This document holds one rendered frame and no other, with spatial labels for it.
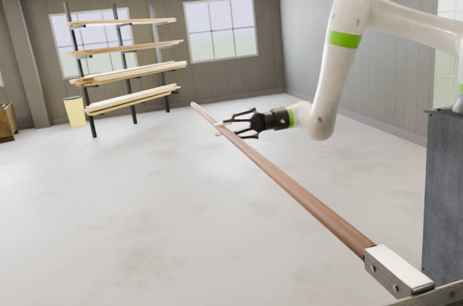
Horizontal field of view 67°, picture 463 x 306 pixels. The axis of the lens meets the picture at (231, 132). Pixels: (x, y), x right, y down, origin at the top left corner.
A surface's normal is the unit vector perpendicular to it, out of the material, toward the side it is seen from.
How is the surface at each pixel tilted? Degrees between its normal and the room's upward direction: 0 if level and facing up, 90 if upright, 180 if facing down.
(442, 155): 90
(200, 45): 90
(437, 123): 90
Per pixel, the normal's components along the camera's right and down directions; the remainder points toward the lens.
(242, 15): 0.20, 0.24
